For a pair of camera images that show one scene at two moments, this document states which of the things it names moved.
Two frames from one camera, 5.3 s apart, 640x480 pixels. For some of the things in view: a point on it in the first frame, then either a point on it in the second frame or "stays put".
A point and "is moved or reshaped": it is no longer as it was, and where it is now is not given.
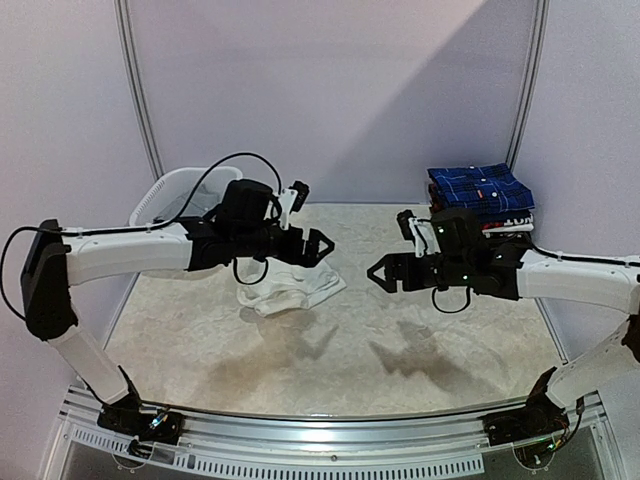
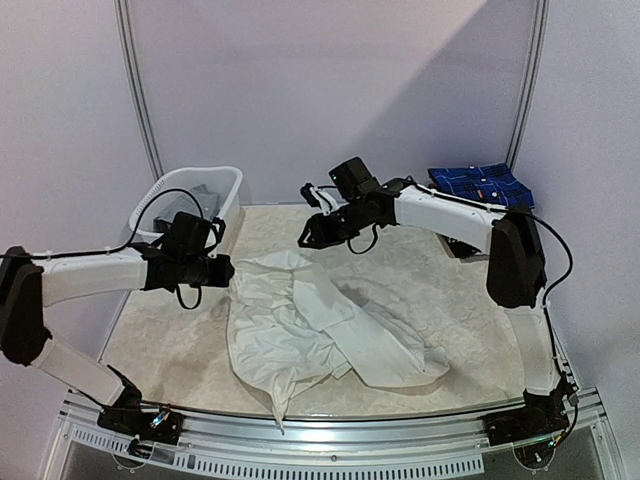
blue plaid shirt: [484, 188] stays put
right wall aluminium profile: [532, 80] stays put
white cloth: [275, 285] is moved or reshaped
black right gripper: [395, 274] -> [325, 226]
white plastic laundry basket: [171, 193] stays put
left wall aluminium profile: [122, 11] stays put
